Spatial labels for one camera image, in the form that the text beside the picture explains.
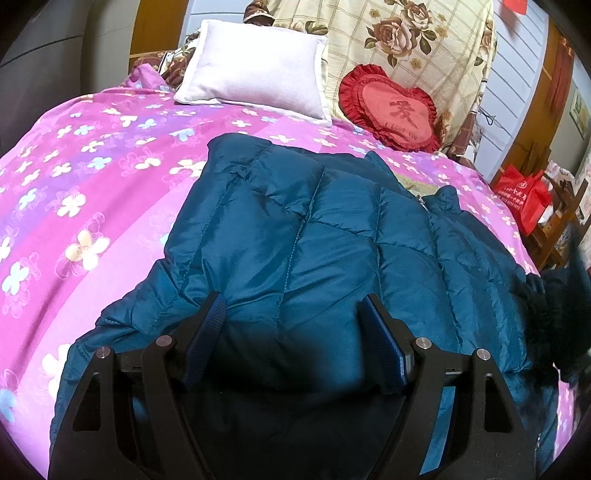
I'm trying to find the wooden chair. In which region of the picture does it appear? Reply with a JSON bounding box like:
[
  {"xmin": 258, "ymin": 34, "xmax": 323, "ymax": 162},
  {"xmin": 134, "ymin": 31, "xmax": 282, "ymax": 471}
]
[{"xmin": 526, "ymin": 143, "xmax": 587, "ymax": 271}]

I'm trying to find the framed wall picture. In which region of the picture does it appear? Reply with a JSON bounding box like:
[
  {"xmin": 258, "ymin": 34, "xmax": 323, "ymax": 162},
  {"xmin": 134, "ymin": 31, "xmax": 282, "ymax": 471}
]
[{"xmin": 570, "ymin": 88, "xmax": 587, "ymax": 130}]

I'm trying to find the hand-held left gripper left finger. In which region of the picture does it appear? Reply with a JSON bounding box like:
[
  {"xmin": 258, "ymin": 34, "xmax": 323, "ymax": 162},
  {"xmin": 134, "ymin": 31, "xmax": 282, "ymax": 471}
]
[{"xmin": 47, "ymin": 291, "xmax": 228, "ymax": 480}]

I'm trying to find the red shopping bag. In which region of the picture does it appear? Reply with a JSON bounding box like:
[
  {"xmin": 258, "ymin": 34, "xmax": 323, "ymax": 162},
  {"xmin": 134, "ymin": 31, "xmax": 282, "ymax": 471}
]
[{"xmin": 489, "ymin": 165, "xmax": 552, "ymax": 236}]

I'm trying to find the grey wardrobe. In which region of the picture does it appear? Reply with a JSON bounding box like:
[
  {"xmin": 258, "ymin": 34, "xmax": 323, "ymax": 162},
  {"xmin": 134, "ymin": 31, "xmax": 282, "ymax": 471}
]
[{"xmin": 0, "ymin": 0, "xmax": 144, "ymax": 148}]

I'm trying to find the pink floral bed sheet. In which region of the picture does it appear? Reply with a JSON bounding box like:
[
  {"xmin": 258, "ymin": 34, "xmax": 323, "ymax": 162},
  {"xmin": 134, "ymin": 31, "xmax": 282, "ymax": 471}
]
[{"xmin": 0, "ymin": 62, "xmax": 583, "ymax": 480}]

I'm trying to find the red heart-shaped cushion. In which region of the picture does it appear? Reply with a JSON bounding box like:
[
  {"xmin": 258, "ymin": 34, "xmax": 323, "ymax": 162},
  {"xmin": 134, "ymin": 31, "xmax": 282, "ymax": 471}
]
[{"xmin": 338, "ymin": 65, "xmax": 441, "ymax": 153}]

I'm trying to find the black fuzzy cloth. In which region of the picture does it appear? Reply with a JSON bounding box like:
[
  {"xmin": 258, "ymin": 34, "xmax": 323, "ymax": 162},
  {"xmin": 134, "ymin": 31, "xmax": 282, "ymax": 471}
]
[{"xmin": 529, "ymin": 268, "xmax": 591, "ymax": 384}]

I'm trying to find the dark blue quilted jacket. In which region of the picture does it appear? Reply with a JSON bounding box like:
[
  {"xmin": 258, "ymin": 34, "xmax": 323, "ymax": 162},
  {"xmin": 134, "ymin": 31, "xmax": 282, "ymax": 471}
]
[{"xmin": 48, "ymin": 134, "xmax": 561, "ymax": 480}]

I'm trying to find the brown floral quilt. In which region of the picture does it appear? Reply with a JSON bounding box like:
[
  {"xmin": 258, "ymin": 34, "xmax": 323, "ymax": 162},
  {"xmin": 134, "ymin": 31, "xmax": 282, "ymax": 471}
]
[{"xmin": 129, "ymin": 0, "xmax": 275, "ymax": 88}]

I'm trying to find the yellow rose-print blanket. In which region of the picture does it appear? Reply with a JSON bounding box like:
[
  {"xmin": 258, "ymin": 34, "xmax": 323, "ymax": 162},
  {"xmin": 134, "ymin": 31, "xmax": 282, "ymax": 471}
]
[{"xmin": 263, "ymin": 0, "xmax": 497, "ymax": 155}]

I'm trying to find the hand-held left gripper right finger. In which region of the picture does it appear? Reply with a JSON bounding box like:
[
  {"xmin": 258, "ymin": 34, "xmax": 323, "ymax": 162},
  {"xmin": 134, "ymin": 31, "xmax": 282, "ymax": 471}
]
[{"xmin": 361, "ymin": 294, "xmax": 539, "ymax": 480}]

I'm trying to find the white pillow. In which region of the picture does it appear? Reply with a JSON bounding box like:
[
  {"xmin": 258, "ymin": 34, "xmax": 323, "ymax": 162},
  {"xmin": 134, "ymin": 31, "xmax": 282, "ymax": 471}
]
[{"xmin": 174, "ymin": 19, "xmax": 332, "ymax": 127}]

